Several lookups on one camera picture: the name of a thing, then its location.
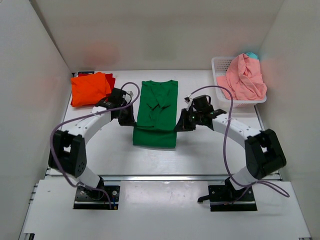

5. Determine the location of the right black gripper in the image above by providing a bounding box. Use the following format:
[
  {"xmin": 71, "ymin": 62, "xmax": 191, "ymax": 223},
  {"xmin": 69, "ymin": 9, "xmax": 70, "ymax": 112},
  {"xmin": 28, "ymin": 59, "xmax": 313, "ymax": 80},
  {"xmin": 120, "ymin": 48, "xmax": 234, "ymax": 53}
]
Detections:
[{"xmin": 174, "ymin": 108, "xmax": 203, "ymax": 132}]

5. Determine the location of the green t shirt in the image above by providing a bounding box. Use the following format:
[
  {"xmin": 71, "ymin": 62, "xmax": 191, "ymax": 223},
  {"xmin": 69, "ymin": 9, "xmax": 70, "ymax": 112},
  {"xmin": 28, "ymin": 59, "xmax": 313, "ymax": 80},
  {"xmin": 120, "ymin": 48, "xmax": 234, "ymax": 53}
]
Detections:
[{"xmin": 132, "ymin": 80, "xmax": 179, "ymax": 149}]

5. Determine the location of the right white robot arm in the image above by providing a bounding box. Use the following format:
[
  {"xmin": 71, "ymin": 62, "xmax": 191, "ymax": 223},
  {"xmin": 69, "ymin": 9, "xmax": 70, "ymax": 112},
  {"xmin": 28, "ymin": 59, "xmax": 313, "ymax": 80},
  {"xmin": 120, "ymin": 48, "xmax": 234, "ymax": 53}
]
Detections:
[{"xmin": 174, "ymin": 95, "xmax": 287, "ymax": 200}]

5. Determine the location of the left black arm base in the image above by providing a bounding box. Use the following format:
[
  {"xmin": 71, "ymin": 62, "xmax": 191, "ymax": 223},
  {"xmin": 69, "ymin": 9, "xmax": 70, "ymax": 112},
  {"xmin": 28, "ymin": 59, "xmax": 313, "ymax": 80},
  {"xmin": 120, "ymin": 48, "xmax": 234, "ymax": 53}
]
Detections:
[{"xmin": 73, "ymin": 183, "xmax": 121, "ymax": 211}]

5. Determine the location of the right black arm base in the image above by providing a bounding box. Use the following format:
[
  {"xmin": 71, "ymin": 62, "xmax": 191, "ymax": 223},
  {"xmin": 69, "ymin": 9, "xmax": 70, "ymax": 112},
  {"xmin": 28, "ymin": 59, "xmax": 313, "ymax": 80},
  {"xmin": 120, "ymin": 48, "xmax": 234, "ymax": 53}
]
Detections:
[{"xmin": 197, "ymin": 180, "xmax": 258, "ymax": 212}]

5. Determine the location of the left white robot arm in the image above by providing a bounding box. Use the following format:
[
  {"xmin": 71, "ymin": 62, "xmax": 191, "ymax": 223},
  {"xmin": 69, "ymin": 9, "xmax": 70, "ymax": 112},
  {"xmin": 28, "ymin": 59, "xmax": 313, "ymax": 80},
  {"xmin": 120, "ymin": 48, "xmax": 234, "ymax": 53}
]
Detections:
[{"xmin": 48, "ymin": 88, "xmax": 136, "ymax": 199}]

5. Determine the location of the red folded t shirt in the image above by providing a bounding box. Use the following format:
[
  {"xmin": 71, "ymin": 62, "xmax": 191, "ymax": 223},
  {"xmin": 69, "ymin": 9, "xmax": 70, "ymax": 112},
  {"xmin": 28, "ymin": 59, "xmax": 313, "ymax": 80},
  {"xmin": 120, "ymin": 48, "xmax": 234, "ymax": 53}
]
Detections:
[{"xmin": 104, "ymin": 73, "xmax": 116, "ymax": 96}]

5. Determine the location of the orange folded t shirt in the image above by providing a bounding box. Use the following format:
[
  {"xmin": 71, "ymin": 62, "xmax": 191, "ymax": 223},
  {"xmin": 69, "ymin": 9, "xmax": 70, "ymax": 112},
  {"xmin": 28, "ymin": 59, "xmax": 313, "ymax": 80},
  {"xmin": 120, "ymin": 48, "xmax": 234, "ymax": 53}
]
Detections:
[{"xmin": 70, "ymin": 72, "xmax": 107, "ymax": 108}]

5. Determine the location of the white plastic basket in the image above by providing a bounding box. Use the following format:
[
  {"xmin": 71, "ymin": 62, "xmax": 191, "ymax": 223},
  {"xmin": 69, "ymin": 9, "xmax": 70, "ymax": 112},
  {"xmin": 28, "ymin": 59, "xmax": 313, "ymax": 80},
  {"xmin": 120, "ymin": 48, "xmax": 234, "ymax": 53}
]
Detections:
[{"xmin": 211, "ymin": 56, "xmax": 267, "ymax": 109}]

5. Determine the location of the pink t shirt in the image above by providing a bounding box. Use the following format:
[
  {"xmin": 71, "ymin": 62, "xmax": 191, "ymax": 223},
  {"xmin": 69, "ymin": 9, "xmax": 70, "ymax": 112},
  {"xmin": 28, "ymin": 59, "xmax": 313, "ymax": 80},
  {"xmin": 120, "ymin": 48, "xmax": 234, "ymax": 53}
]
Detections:
[{"xmin": 217, "ymin": 53, "xmax": 267, "ymax": 101}]

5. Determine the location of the teal cloth in basket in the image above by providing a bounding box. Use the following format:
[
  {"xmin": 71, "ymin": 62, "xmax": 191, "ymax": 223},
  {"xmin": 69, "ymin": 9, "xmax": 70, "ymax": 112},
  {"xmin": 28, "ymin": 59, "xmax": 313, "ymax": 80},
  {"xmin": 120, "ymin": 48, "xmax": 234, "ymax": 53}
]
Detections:
[{"xmin": 246, "ymin": 52, "xmax": 259, "ymax": 60}]

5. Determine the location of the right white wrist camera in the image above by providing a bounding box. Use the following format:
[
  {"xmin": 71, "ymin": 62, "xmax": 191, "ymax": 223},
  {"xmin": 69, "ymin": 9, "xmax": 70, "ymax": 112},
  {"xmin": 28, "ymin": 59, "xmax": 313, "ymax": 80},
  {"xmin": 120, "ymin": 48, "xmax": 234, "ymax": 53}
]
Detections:
[{"xmin": 184, "ymin": 96, "xmax": 193, "ymax": 110}]

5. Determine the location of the dark card at wall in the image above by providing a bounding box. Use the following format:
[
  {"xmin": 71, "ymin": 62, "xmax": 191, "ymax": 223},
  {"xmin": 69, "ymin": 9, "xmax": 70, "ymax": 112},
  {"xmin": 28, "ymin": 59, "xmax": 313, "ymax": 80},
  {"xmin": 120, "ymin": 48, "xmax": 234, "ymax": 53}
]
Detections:
[{"xmin": 77, "ymin": 71, "xmax": 95, "ymax": 76}]

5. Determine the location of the aluminium rail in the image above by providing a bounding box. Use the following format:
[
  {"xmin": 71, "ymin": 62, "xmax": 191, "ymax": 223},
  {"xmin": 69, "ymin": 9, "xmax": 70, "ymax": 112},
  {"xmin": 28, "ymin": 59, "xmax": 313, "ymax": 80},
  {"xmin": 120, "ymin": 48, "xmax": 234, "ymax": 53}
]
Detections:
[{"xmin": 44, "ymin": 173, "xmax": 281, "ymax": 183}]

